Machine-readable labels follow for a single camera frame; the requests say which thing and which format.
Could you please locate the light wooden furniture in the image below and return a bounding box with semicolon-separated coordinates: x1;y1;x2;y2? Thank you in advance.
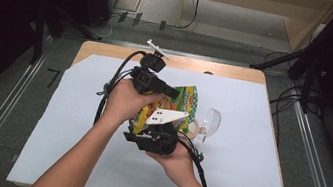
175;0;333;59

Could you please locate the black floor cable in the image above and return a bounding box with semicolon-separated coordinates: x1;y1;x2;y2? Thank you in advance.
168;0;203;32

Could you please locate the black metal stand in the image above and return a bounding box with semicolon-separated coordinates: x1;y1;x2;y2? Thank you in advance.
25;0;103;75

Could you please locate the left hand-held gripper black cable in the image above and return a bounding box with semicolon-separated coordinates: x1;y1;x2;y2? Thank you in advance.
91;44;148;132

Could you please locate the black tripod stand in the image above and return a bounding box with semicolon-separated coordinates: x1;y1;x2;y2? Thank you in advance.
243;0;333;118

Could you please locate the white table mat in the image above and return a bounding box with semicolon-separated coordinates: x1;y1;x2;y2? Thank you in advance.
6;43;311;187

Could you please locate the bundle of black cables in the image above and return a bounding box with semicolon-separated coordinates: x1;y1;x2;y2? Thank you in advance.
249;47;311;150

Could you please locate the small black floor bracket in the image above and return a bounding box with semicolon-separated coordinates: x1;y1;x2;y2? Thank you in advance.
158;20;168;33
131;10;144;28
117;9;129;24

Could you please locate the hand-held gripper black cable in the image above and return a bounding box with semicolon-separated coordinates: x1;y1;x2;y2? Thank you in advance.
169;131;218;187
91;44;148;132

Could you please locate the clear glass jug beige handle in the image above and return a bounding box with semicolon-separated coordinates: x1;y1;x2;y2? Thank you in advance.
184;104;224;146

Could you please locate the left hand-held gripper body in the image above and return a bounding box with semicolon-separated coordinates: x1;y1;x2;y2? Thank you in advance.
127;36;176;100

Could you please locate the person's right hand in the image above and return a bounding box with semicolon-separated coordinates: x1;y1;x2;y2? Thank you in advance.
142;136;204;187

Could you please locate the white floor cable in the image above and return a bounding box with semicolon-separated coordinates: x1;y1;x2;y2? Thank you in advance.
91;7;125;42

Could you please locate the right hand-held gripper black cable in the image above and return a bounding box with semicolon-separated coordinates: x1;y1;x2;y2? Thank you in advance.
169;131;218;187

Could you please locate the person's left hand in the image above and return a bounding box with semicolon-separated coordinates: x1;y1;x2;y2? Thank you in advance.
99;75;166;136

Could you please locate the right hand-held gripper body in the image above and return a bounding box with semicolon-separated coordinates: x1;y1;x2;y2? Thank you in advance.
134;104;191;159

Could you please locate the colourful spouted refill pouch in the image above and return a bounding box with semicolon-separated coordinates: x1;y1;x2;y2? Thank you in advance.
127;76;202;144

